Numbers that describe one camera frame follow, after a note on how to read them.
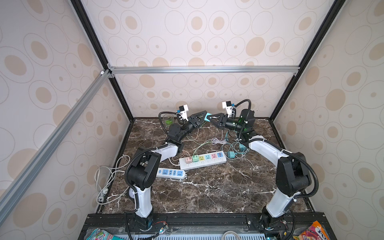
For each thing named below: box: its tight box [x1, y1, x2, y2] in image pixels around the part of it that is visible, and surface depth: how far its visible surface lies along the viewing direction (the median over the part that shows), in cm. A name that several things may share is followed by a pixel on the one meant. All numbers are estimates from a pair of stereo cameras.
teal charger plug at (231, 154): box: [227, 151, 236, 159], surface depth 99 cm
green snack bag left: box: [84, 228, 125, 240], surface depth 70 cm
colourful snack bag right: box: [292, 220, 331, 240], surface depth 70 cm
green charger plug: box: [192, 154, 199, 163], surface depth 91 cm
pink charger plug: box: [185, 156, 193, 164], surface depth 90 cm
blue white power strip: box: [156, 167, 186, 180], surface depth 89 cm
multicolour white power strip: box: [179, 151, 227, 171], surface depth 94 cm
